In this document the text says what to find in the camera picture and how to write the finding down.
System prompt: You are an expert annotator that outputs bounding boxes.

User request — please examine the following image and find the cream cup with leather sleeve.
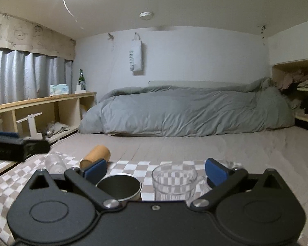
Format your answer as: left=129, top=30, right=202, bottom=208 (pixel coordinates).
left=97, top=173, right=142, bottom=202

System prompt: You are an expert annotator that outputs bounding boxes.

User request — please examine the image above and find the wooden cylinder cup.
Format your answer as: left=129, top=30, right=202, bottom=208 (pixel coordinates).
left=79, top=145, right=111, bottom=169

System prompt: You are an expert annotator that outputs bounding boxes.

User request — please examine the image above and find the tall clear plastic cup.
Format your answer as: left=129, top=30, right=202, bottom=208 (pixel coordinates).
left=151, top=164, right=198, bottom=201

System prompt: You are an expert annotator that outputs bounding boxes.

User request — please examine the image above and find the cream metal tumbler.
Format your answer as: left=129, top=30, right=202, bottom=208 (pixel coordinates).
left=205, top=158, right=239, bottom=188

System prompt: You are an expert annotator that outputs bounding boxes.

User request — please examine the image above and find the wooden stand in shelf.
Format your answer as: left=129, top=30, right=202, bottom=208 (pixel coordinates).
left=16, top=112, right=43, bottom=140

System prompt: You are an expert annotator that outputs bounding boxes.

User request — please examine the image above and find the ribbed clear glass lying down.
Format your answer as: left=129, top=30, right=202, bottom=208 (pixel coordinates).
left=44, top=152, right=67, bottom=174

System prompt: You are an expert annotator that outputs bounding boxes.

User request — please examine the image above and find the crumpled cloth in shelf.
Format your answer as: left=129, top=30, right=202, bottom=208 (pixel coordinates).
left=46, top=122, right=70, bottom=137

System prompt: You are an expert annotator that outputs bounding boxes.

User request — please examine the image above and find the wooden shelf unit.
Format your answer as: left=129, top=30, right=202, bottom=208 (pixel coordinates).
left=0, top=92, right=98, bottom=177

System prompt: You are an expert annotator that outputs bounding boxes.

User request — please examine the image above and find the grey curtain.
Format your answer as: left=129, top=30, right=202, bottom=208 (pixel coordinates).
left=0, top=48, right=73, bottom=104

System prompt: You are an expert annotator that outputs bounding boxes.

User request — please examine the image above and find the tissue box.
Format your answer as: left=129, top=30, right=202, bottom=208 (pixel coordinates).
left=49, top=84, right=69, bottom=96

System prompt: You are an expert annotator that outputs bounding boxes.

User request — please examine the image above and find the small white box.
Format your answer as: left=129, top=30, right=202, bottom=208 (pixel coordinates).
left=74, top=90, right=86, bottom=94

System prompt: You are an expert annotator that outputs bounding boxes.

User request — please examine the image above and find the grey duvet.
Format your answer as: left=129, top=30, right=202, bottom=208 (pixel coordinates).
left=79, top=78, right=295, bottom=137

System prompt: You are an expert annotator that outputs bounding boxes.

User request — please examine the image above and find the green glass bottle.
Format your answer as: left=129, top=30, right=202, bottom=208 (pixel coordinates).
left=78, top=69, right=86, bottom=91

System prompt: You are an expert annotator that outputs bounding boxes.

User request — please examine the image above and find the beige patterned valance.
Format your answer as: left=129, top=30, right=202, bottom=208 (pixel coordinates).
left=0, top=13, right=76, bottom=60

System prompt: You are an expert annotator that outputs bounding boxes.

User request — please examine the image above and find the hanging white fabric bag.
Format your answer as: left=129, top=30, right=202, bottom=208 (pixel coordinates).
left=129, top=32, right=143, bottom=76

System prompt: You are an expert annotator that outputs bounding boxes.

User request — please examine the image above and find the smoke detector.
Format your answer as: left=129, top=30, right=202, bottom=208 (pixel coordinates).
left=139, top=12, right=154, bottom=21

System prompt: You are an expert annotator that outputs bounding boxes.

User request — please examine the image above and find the wall closet shelf with clothes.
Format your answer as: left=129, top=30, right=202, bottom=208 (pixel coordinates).
left=271, top=59, right=308, bottom=130

